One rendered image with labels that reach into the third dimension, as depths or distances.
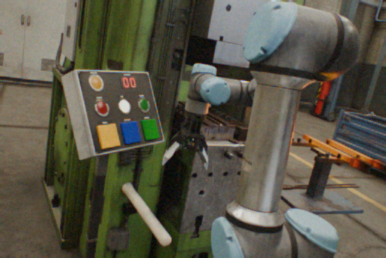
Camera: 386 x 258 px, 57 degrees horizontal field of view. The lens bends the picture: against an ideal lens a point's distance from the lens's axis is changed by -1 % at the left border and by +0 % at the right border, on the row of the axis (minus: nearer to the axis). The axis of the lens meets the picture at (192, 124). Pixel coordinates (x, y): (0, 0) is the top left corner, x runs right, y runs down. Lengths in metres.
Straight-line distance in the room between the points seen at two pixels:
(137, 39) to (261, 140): 1.00
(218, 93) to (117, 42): 1.03
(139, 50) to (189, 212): 0.77
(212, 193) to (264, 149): 1.08
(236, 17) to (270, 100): 0.98
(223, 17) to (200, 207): 0.86
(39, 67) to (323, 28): 6.31
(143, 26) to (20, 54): 5.30
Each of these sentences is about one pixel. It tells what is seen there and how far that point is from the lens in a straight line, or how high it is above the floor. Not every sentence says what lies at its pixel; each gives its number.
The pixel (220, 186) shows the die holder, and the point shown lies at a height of 0.70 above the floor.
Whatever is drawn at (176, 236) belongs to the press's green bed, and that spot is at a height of 0.44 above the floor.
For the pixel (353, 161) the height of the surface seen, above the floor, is 0.96.
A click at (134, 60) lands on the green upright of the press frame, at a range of 1.57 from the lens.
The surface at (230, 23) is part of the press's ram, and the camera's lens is 1.60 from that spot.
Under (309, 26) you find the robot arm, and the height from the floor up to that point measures 1.42.
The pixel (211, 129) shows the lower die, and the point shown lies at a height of 0.97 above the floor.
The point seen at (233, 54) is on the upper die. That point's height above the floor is 1.32.
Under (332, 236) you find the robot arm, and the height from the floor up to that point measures 1.04.
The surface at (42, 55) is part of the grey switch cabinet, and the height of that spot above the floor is 0.54.
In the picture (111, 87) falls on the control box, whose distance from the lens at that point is 1.26.
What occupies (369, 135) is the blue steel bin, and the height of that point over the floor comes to 0.50.
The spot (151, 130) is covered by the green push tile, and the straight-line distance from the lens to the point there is 1.33.
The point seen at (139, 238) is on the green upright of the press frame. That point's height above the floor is 0.33.
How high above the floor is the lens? 1.38
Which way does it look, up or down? 14 degrees down
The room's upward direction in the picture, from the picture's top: 11 degrees clockwise
